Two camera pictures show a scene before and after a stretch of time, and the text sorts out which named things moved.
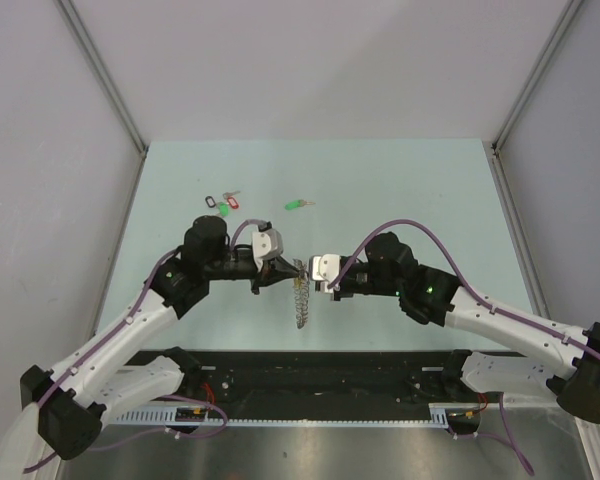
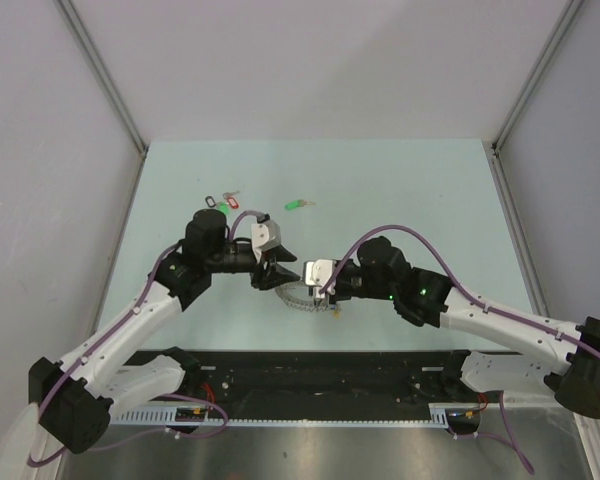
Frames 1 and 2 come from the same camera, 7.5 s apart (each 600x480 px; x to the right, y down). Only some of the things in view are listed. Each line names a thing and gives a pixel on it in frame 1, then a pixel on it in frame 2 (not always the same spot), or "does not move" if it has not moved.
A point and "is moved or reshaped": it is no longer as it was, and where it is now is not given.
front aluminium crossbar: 537,399 does not move
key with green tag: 297,204 does not move
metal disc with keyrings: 301,294 is moved or reshaped
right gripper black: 341,292 does not move
